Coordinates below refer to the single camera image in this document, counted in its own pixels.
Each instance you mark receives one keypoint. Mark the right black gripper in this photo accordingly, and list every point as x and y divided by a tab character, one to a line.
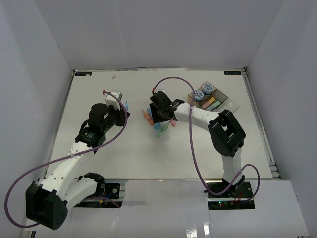
156	118

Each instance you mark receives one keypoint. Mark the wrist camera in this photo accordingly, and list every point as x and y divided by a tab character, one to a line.
113	99
155	90

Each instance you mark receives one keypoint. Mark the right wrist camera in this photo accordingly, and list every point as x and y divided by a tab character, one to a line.
155	90

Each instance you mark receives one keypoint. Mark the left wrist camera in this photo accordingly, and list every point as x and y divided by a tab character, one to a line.
113	99

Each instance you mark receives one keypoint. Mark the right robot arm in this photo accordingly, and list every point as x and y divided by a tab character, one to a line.
225	131

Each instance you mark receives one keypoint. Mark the black corner label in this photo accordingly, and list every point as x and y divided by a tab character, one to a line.
77	74
232	72

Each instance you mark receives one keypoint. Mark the blue washi tape roll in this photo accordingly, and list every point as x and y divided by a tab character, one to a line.
207	88
198	95

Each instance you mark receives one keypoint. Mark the orange cap pink highlighter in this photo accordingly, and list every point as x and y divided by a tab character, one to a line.
208	102

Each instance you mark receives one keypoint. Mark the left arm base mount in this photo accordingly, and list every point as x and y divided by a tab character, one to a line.
110	198

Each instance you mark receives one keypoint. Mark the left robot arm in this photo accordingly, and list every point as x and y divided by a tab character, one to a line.
49	202

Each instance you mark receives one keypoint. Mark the left black corner label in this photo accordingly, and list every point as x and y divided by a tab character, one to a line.
77	74

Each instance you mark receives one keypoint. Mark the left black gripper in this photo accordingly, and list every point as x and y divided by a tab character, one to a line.
121	113

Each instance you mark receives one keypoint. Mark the light blue highlighter cap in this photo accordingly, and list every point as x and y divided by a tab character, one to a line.
157	126

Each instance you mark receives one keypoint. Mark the right black corner label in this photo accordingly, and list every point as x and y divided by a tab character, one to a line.
232	72

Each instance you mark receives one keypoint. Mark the green correction tape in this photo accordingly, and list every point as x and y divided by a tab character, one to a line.
162	130

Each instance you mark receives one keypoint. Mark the grey transparent tray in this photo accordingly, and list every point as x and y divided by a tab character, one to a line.
219	96

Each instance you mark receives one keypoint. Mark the orange correction tape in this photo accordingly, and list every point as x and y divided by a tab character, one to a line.
147	117

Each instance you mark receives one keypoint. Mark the green cap highlighter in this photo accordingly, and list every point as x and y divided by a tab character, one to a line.
213	106

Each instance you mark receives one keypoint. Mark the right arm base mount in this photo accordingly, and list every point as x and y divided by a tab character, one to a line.
232	200

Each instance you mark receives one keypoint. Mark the pink correction tape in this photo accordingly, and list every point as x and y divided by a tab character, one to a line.
172	123

